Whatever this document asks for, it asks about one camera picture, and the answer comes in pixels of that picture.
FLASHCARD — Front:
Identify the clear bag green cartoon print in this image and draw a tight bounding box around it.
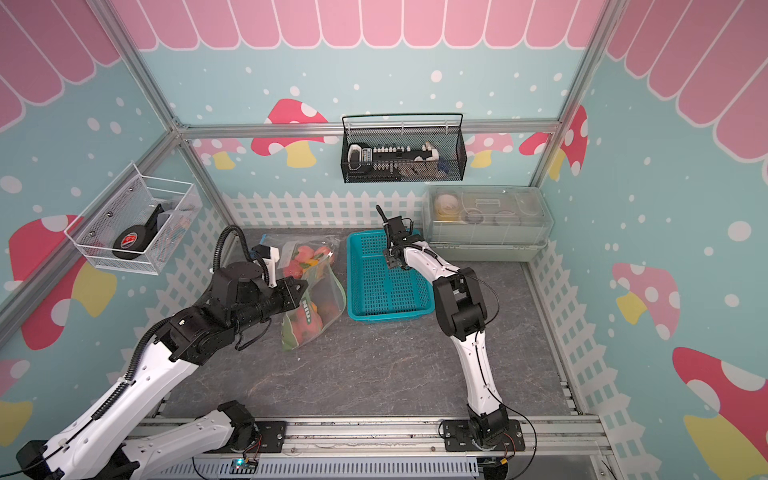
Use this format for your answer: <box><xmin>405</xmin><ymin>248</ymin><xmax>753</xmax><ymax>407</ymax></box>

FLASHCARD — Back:
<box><xmin>281</xmin><ymin>264</ymin><xmax>347</xmax><ymax>351</ymax></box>

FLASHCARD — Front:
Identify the clear blue zipper bag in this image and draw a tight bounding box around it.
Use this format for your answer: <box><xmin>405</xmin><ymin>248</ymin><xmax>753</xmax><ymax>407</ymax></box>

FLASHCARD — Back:
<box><xmin>255</xmin><ymin>233</ymin><xmax>341</xmax><ymax>280</ymax></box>

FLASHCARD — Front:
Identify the teal plastic perforated basket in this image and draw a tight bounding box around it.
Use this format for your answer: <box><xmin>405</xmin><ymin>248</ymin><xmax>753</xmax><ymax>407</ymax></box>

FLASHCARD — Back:
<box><xmin>346</xmin><ymin>230</ymin><xmax>435</xmax><ymax>323</ymax></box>

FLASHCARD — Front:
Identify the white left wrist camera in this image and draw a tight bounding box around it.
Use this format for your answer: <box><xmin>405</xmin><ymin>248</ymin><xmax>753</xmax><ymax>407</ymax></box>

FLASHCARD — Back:
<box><xmin>250</xmin><ymin>244</ymin><xmax>280</xmax><ymax>287</ymax></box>

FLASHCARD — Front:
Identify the black wire mesh basket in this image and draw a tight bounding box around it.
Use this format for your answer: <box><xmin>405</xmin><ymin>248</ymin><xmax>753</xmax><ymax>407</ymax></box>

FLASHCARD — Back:
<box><xmin>340</xmin><ymin>113</ymin><xmax>467</xmax><ymax>183</ymax></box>

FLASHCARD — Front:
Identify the clear plastic storage box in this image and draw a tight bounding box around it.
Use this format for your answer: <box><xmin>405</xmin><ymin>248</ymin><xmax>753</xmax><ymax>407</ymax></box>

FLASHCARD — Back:
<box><xmin>422</xmin><ymin>185</ymin><xmax>554</xmax><ymax>262</ymax></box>

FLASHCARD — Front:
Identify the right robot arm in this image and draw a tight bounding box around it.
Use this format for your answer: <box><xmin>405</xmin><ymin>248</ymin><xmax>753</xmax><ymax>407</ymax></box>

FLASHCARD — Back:
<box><xmin>381</xmin><ymin>215</ymin><xmax>510</xmax><ymax>449</ymax></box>

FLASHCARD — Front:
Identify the black tape roll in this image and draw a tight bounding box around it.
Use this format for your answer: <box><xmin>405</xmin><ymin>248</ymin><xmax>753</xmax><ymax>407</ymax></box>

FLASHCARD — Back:
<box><xmin>112</xmin><ymin>204</ymin><xmax>165</xmax><ymax>260</ymax></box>

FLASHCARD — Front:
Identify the clear acrylic wall bin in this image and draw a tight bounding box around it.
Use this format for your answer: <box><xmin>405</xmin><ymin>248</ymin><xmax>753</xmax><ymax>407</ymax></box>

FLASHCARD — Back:
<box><xmin>64</xmin><ymin>164</ymin><xmax>203</xmax><ymax>276</ymax></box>

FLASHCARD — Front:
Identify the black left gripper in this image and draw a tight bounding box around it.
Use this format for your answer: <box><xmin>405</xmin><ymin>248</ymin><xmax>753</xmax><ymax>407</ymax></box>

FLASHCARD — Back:
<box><xmin>232</xmin><ymin>276</ymin><xmax>309</xmax><ymax>335</ymax></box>

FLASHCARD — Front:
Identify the pink peach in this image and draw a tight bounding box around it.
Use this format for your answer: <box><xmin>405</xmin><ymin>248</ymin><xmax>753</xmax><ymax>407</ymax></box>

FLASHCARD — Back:
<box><xmin>291</xmin><ymin>311</ymin><xmax>324</xmax><ymax>345</ymax></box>
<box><xmin>294</xmin><ymin>245</ymin><xmax>315</xmax><ymax>264</ymax></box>
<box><xmin>314</xmin><ymin>246</ymin><xmax>333</xmax><ymax>261</ymax></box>
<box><xmin>283</xmin><ymin>261</ymin><xmax>304</xmax><ymax>280</ymax></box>

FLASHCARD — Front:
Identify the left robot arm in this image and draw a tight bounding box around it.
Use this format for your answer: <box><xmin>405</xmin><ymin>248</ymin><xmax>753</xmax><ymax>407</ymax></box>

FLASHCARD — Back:
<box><xmin>16</xmin><ymin>225</ymin><xmax>308</xmax><ymax>479</ymax></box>

